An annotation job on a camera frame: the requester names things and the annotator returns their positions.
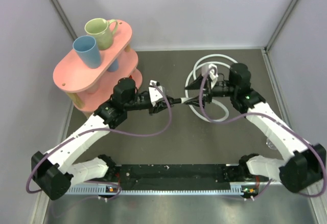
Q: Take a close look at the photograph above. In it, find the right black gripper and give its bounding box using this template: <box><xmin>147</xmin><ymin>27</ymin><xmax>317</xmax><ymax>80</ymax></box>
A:
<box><xmin>185</xmin><ymin>73</ymin><xmax>238</xmax><ymax>109</ymax></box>

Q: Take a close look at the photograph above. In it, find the white hose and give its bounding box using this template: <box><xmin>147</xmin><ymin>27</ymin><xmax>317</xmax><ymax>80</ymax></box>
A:
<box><xmin>180</xmin><ymin>53</ymin><xmax>240</xmax><ymax>122</ymax></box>

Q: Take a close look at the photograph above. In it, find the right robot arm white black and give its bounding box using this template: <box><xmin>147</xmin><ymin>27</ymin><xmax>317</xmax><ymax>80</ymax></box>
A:
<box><xmin>184</xmin><ymin>63</ymin><xmax>326</xmax><ymax>197</ymax></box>

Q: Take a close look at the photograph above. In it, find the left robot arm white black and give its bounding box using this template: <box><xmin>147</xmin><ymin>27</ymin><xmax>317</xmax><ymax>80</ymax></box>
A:
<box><xmin>26</xmin><ymin>78</ymin><xmax>181</xmax><ymax>200</ymax></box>

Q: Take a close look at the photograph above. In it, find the small blue cup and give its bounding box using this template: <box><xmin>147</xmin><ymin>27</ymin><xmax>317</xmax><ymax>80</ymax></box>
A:
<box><xmin>107</xmin><ymin>59</ymin><xmax>119</xmax><ymax>72</ymax></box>

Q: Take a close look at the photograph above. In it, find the pink three-tier shelf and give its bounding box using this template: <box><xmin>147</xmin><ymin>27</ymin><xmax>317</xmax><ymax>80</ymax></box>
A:
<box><xmin>53</xmin><ymin>20</ymin><xmax>143</xmax><ymax>114</ymax></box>

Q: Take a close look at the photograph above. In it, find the clear plastic cup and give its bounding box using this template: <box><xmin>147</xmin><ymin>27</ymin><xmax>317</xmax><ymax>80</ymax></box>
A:
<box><xmin>266</xmin><ymin>138</ymin><xmax>277</xmax><ymax>150</ymax></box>

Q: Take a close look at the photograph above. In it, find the blue plastic cup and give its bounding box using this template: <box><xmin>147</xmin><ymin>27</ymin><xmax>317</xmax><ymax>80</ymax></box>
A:
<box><xmin>73</xmin><ymin>35</ymin><xmax>102</xmax><ymax>69</ymax></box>

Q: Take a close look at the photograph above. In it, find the green ceramic mug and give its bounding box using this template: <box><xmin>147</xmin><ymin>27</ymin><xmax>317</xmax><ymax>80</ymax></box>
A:
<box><xmin>84</xmin><ymin>18</ymin><xmax>119</xmax><ymax>50</ymax></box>

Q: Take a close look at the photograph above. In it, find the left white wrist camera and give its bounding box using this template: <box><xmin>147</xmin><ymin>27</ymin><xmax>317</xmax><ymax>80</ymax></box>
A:
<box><xmin>149</xmin><ymin>80</ymin><xmax>165</xmax><ymax>106</ymax></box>

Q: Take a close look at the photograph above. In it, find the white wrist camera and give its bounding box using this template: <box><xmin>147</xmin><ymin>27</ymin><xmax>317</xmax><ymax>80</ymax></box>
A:
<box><xmin>201</xmin><ymin>63</ymin><xmax>219</xmax><ymax>88</ymax></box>
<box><xmin>149</xmin><ymin>80</ymin><xmax>165</xmax><ymax>106</ymax></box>

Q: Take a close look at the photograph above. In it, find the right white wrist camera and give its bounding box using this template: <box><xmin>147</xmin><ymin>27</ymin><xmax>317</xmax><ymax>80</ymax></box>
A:
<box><xmin>201</xmin><ymin>63</ymin><xmax>219</xmax><ymax>88</ymax></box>

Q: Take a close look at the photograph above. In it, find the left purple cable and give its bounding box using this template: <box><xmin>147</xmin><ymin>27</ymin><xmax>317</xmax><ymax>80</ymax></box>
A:
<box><xmin>26</xmin><ymin>82</ymin><xmax>172</xmax><ymax>199</ymax></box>

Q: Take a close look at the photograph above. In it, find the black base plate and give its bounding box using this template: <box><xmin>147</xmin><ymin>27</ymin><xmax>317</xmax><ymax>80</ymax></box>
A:
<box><xmin>112</xmin><ymin>164</ymin><xmax>256</xmax><ymax>184</ymax></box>

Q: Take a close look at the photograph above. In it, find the slotted cable duct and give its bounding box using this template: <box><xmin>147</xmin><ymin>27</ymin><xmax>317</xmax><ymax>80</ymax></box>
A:
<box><xmin>66</xmin><ymin>182</ymin><xmax>259</xmax><ymax>195</ymax></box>

